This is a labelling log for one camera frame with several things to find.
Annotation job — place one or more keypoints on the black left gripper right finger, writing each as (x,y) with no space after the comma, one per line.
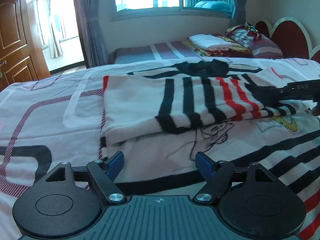
(250,201)

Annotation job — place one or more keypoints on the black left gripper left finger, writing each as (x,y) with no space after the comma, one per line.
(71,202)

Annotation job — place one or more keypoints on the striped white red black sweater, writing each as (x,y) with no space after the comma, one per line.
(160,115)

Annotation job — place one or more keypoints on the colourful checked clothes pile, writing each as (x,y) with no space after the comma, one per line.
(244,34)

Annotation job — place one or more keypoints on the red flower-shaped headboard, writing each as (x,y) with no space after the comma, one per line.
(291,37)

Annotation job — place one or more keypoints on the striped maroon pillow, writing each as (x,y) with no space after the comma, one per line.
(266,49)

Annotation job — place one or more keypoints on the folded red yellow blanket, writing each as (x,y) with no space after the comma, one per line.
(237,52)

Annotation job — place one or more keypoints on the folded white cloth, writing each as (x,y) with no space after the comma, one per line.
(211,42)

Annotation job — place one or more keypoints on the teal cushion on sill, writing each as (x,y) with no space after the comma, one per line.
(219,6)

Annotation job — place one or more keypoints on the grey curtain right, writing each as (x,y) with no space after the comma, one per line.
(240,2)

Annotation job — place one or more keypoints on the grey curtain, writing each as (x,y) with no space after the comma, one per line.
(240,2)
(96,48)

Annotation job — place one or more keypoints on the white sheer balcony curtain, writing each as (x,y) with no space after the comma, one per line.
(53,40)

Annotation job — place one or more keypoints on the brown wooden door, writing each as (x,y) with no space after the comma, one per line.
(20,44)

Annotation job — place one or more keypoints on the grey curtain left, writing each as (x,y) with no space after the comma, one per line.
(96,48)

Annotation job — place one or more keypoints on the metal door handle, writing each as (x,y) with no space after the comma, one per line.
(2,63)

